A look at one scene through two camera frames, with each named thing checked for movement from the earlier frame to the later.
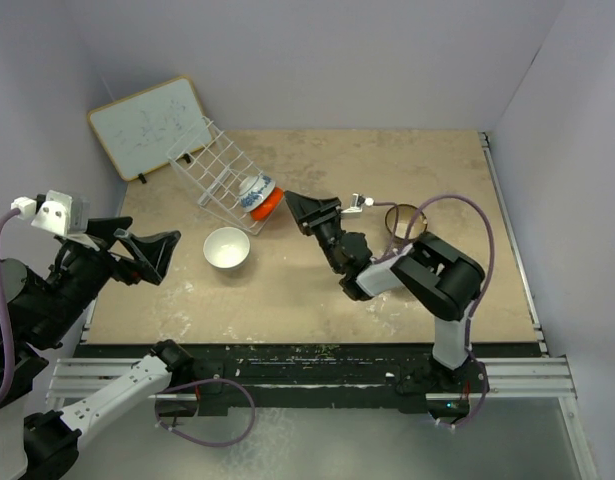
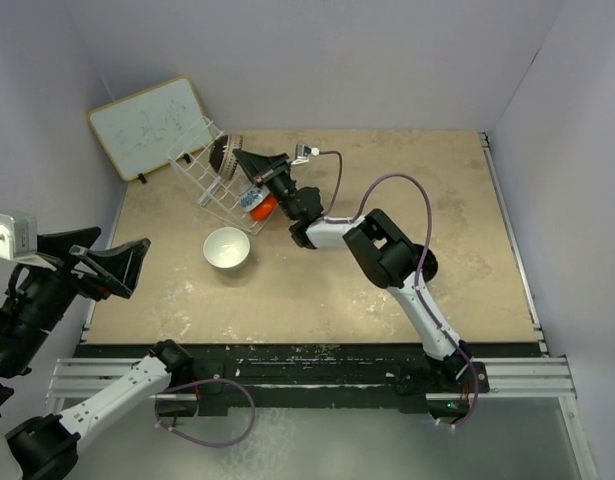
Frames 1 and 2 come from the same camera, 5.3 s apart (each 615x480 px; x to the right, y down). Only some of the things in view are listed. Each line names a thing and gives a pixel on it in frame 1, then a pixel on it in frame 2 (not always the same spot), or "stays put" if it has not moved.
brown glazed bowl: x=405 y=214 → x=222 y=157
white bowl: x=226 y=247 stays put
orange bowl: x=269 y=206 stays put
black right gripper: x=312 y=213 → x=259 y=166
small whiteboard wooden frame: x=149 y=128 stays put
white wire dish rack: x=212 y=168 stays put
